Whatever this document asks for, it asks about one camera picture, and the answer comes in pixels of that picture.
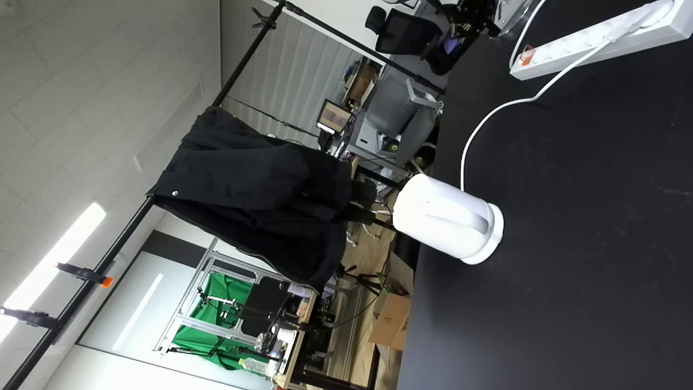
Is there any white cup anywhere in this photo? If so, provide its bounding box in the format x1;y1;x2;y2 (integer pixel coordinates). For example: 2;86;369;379
390;171;507;269

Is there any black hanging cloth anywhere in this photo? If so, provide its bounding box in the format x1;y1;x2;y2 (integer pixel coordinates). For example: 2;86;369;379
148;106;379;293

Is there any small framed picture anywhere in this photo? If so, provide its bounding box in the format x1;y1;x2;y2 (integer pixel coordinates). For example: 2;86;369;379
316;98;350;136

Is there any open cardboard box orange side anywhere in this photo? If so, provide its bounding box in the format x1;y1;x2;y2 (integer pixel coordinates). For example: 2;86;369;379
367;289;416;353

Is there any thick white power strip cord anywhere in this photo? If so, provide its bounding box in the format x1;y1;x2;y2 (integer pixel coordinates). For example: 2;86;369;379
509;0;549;67

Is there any white appliance cable with plug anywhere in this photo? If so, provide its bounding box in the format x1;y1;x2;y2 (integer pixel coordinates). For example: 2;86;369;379
457;2;679;191

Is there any white power strip orange button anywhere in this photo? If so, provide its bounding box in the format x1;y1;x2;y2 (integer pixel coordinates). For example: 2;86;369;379
507;0;693;83

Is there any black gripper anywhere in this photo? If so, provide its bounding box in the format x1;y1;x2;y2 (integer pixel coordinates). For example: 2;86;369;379
430;0;507;73

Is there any white metal frame booth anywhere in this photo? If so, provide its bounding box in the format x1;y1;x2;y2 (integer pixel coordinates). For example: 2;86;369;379
149;236;320;387

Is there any black office chair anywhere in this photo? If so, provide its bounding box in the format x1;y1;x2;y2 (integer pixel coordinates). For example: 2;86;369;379
238;276;294;340

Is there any black backdrop stand pole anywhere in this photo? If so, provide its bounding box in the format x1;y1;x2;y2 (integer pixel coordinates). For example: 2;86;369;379
0;0;450;390

